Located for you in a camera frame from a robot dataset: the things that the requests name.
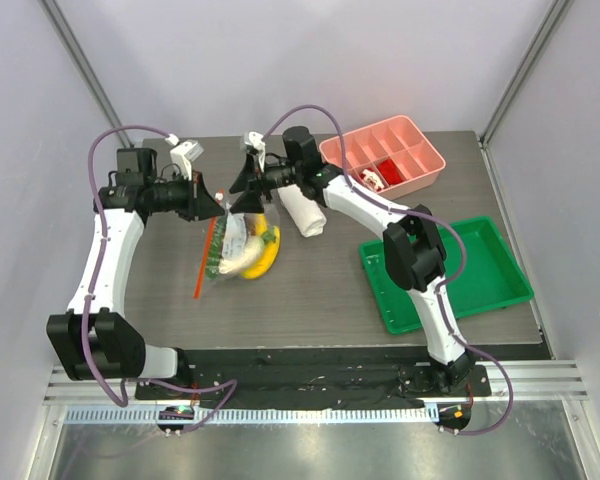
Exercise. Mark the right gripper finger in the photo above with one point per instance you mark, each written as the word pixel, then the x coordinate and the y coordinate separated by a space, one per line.
pixel 248 203
pixel 249 178

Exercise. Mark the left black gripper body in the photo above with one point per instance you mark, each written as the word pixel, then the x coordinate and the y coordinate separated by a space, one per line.
pixel 181 196

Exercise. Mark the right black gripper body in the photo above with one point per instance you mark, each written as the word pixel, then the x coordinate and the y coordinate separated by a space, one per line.
pixel 259 180

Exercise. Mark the clear orange zip top bag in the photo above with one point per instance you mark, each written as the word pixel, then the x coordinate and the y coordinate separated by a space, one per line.
pixel 238 230

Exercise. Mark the green fake chili pepper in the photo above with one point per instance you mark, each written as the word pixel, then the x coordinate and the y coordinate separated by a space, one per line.
pixel 215 248

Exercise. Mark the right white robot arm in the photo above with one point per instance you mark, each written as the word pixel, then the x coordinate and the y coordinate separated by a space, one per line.
pixel 414 253

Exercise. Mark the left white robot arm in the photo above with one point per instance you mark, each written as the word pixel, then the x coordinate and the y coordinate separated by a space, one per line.
pixel 93 338

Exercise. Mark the white fake radish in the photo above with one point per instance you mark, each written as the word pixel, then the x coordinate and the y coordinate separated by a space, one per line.
pixel 252 251

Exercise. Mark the yellow fake banana bunch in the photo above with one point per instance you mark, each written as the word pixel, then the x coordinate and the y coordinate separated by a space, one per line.
pixel 271 236

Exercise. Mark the red white fake food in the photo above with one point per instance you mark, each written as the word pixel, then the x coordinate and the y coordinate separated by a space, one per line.
pixel 372 180

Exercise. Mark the red fake food piece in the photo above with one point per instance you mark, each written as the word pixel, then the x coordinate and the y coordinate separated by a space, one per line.
pixel 390 172

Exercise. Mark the rolled white towel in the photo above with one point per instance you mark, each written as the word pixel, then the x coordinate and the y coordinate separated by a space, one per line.
pixel 305 213

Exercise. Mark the pink compartment tray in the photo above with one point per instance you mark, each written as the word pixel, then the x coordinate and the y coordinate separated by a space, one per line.
pixel 398 138

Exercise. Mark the green plastic tray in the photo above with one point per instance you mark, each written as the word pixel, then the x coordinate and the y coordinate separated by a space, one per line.
pixel 491 280

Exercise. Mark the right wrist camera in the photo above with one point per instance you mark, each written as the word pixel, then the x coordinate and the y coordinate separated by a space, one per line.
pixel 253 143

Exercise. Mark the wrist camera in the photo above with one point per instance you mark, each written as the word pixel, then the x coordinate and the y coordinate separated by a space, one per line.
pixel 253 143
pixel 184 153

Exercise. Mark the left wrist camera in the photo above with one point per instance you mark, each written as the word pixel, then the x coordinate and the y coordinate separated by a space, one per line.
pixel 184 153

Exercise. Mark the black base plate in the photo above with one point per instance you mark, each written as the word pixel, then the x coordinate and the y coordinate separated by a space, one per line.
pixel 327 377

